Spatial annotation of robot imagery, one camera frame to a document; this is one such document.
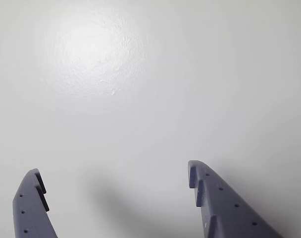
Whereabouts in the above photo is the blue-grey gripper finger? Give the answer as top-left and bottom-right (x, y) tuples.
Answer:
(12, 168), (58, 238)
(188, 160), (285, 238)

